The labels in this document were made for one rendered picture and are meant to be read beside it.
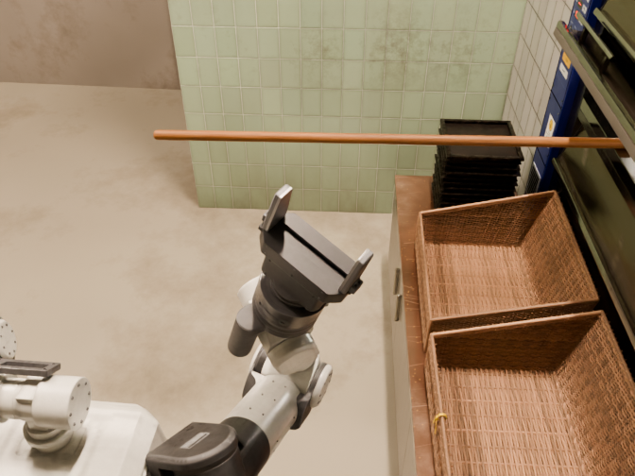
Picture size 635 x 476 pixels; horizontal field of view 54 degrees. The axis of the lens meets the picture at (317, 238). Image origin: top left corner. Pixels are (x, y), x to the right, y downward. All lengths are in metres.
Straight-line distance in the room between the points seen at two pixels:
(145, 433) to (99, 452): 0.06
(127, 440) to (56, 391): 0.13
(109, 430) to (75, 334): 2.11
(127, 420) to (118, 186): 3.04
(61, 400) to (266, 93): 2.48
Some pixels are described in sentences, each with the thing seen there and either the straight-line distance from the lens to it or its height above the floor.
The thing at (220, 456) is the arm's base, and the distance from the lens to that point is 0.84.
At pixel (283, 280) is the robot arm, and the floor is 1.62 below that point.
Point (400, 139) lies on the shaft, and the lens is 1.81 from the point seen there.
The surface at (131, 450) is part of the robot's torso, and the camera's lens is 0.91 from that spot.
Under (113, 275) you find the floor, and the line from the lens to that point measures 3.26.
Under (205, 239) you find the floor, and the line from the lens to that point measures 3.36.
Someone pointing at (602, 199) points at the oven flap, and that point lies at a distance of 2.04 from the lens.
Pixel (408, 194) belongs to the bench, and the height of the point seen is 0.58.
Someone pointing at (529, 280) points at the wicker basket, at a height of 0.59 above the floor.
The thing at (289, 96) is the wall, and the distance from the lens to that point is 3.14.
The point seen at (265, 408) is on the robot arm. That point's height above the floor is 1.31.
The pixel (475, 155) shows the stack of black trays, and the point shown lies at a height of 0.91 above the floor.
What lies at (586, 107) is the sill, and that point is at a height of 1.17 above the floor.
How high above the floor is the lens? 2.10
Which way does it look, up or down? 39 degrees down
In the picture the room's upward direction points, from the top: straight up
